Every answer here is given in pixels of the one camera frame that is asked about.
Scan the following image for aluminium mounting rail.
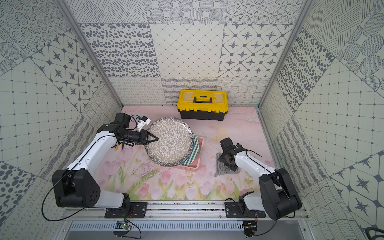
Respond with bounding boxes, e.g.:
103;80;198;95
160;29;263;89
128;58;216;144
61;199;310;222

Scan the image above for pink perforated plastic basket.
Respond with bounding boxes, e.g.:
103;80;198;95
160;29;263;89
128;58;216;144
175;135;204;172

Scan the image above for speckled grey round plate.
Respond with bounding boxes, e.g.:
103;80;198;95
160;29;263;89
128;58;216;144
145;117;194;167

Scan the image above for left black power cable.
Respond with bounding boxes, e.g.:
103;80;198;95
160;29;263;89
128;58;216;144
41;176;88;222

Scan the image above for yellow and black toolbox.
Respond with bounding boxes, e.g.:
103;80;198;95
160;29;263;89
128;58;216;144
177;90;229;121

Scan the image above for black power cable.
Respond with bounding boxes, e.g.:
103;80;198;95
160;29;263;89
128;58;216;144
244;218;278;238
41;176;88;222

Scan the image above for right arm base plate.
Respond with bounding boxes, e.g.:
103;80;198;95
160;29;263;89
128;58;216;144
224;201;267;219

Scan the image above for right black power cable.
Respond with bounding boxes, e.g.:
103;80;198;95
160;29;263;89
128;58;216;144
244;218;278;238

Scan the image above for grey knitted dish cloth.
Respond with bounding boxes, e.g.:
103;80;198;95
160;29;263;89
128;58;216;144
214;153;240;177

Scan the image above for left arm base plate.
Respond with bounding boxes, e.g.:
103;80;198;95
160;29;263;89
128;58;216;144
104;202;148;219

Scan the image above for green white striped plate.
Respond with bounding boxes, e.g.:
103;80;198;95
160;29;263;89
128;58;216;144
182;135;200;166

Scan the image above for yellow handled pliers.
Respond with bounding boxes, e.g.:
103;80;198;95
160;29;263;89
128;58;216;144
115;141;125;151

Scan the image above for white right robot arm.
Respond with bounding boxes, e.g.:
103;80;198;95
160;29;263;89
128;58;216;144
219;138;302;221

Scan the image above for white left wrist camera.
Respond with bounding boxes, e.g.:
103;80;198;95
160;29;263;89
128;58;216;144
136;116;151;132

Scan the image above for white perforated cable tray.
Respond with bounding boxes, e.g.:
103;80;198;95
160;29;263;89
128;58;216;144
69;221;244;232

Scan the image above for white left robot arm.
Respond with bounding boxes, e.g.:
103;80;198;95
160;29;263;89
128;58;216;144
52;113;158;212

